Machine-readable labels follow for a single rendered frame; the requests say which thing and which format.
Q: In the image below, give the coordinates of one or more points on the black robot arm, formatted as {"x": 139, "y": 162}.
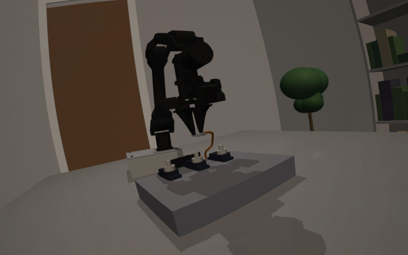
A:
{"x": 195, "y": 54}

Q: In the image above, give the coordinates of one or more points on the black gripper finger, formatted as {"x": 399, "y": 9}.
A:
{"x": 199, "y": 114}
{"x": 187, "y": 118}

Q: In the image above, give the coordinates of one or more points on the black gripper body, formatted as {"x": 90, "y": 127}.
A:
{"x": 181, "y": 102}

